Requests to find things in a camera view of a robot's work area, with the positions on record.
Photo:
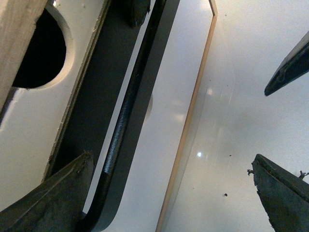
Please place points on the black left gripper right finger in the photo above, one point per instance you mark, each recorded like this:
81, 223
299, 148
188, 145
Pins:
284, 196

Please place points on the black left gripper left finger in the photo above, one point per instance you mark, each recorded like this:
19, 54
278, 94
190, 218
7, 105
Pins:
56, 204

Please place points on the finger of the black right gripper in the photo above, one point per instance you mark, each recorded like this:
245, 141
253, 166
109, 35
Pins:
295, 65
136, 11

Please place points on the black drawer handle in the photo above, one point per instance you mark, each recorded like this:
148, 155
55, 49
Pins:
117, 164

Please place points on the white drawer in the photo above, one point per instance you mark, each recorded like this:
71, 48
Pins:
42, 92
161, 133

